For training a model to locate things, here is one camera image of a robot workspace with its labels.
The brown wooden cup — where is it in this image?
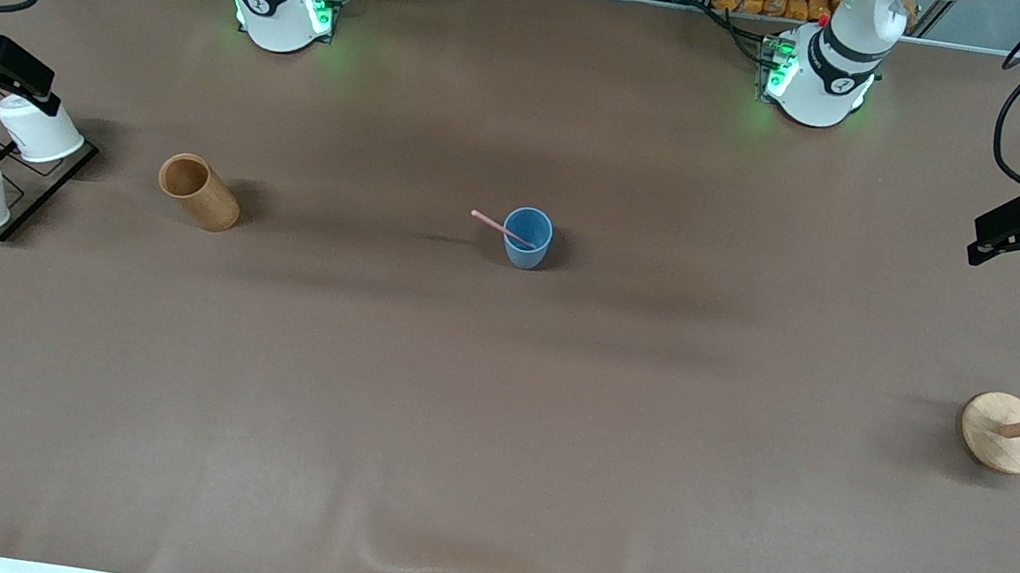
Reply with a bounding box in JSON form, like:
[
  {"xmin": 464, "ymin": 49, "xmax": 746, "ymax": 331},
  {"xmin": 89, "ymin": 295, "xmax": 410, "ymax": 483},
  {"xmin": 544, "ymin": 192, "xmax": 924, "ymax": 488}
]
[{"xmin": 152, "ymin": 150, "xmax": 248, "ymax": 237}]

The pink chopstick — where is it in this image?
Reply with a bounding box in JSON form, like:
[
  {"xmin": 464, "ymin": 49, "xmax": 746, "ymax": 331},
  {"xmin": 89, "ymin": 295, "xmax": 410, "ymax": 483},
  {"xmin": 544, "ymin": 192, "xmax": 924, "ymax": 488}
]
[{"xmin": 466, "ymin": 209, "xmax": 543, "ymax": 251}]

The blue plastic cup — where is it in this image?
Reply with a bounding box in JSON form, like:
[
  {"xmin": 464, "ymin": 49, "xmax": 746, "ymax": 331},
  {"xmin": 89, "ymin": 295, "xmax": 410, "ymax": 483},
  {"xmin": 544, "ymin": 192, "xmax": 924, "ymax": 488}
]
[{"xmin": 498, "ymin": 204, "xmax": 556, "ymax": 274}]

